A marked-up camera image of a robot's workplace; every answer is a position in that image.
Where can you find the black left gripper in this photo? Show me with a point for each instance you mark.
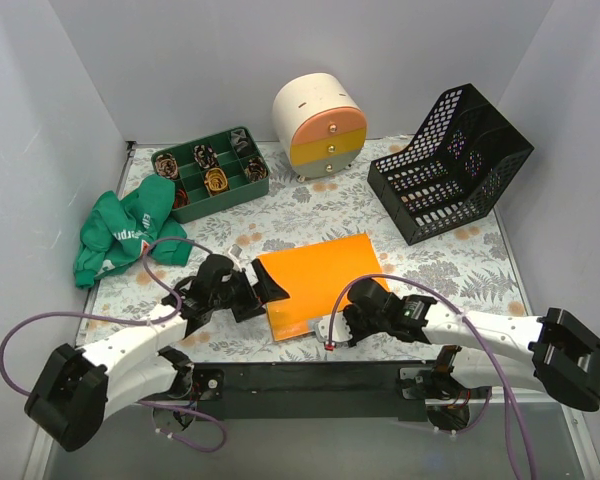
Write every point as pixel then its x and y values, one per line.
pixel 253 291

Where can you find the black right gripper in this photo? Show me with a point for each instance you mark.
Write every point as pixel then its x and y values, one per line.
pixel 353 325

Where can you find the orange folder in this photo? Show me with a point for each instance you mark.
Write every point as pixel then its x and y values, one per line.
pixel 314 276

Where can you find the grey bottom drawer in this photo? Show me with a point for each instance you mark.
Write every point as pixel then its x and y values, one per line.
pixel 327 166

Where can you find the yellow drawer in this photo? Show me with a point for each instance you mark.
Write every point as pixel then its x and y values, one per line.
pixel 339 144

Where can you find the cream round drawer cabinet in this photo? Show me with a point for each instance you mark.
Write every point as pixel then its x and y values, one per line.
pixel 302 98

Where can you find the orange drawer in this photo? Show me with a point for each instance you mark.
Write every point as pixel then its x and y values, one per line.
pixel 328 123

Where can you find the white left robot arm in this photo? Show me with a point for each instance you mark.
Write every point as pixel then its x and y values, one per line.
pixel 79 388

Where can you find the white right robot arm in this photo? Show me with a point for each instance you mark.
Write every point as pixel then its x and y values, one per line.
pixel 555 353

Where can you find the green compartment organizer box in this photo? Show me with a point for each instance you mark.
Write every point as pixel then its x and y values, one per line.
pixel 213 173

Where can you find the green cloth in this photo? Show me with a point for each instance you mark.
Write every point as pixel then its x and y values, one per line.
pixel 119 231

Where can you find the black mesh file basket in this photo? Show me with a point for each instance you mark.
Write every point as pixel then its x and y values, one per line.
pixel 456 167

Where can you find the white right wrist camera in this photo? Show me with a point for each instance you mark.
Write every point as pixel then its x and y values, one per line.
pixel 336 331

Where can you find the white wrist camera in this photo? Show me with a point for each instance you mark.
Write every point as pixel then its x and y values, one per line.
pixel 336 331
pixel 234 253

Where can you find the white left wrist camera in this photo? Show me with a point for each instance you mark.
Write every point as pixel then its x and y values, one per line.
pixel 234 253

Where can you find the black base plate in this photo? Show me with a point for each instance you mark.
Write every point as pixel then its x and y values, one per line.
pixel 406 390

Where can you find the aluminium frame rail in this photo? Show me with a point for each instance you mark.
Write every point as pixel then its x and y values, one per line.
pixel 495 441

